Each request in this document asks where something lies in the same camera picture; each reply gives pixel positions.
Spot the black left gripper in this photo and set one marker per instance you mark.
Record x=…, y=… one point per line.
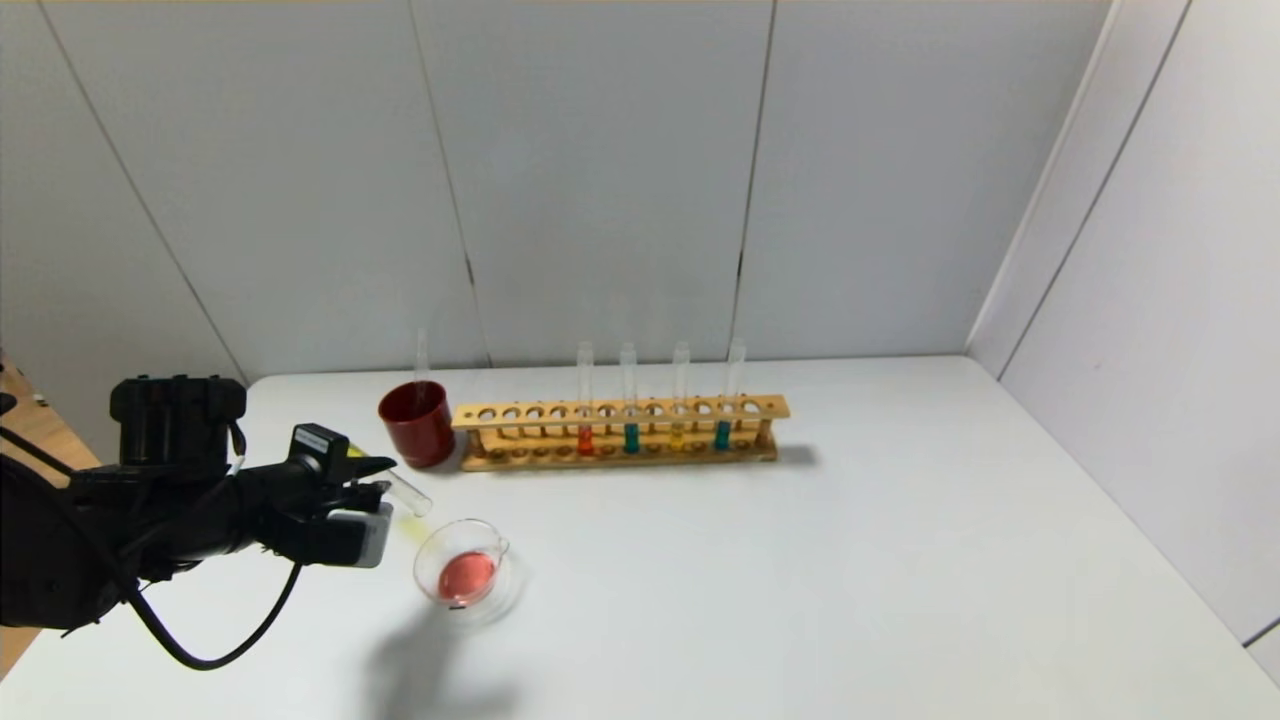
x=318, y=447

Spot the yellow liquid test tube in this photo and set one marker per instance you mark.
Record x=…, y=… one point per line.
x=678, y=436
x=412, y=497

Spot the red liquid test tube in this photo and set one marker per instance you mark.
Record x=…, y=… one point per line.
x=422, y=360
x=585, y=440

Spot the orange and black left arm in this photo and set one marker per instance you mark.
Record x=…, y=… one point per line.
x=70, y=560

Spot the blue-green liquid test tube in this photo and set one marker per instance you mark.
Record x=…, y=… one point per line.
x=631, y=437
x=722, y=435

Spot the wooden test tube rack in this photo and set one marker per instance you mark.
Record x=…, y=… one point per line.
x=650, y=458

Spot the dark red plastic cup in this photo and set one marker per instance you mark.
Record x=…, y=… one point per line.
x=420, y=435

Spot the clear glass beaker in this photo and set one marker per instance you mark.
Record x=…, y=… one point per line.
x=467, y=575

